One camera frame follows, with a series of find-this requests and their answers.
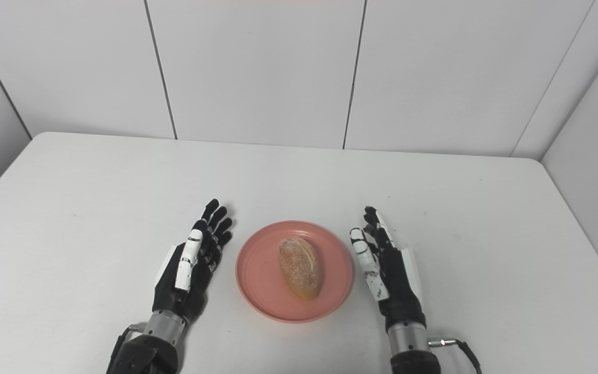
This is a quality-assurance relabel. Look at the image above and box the brown bread roll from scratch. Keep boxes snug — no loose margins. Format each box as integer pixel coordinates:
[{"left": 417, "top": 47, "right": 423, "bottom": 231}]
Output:
[{"left": 278, "top": 237, "right": 324, "bottom": 300}]

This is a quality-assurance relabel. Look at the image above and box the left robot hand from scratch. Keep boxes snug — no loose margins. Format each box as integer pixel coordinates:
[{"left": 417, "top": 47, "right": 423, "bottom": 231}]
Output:
[{"left": 152, "top": 198, "right": 234, "bottom": 324}]

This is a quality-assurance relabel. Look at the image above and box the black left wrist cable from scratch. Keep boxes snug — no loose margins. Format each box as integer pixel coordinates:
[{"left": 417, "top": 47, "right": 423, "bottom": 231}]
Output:
[{"left": 107, "top": 325, "right": 146, "bottom": 374}]

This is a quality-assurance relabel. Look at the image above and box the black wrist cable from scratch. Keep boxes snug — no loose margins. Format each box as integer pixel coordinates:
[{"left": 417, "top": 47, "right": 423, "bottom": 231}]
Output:
[
  {"left": 107, "top": 325, "right": 146, "bottom": 374},
  {"left": 428, "top": 338, "right": 482, "bottom": 374}
]

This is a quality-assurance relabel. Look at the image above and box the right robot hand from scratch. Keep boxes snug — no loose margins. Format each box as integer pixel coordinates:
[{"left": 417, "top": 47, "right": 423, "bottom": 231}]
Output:
[{"left": 350, "top": 206, "right": 427, "bottom": 333}]

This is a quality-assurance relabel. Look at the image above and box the pink round plate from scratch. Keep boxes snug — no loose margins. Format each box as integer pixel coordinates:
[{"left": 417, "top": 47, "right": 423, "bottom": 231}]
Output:
[{"left": 236, "top": 220, "right": 354, "bottom": 324}]

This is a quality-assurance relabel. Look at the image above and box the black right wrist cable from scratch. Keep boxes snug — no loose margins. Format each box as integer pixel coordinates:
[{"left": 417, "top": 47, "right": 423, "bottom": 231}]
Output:
[{"left": 428, "top": 338, "right": 482, "bottom": 374}]

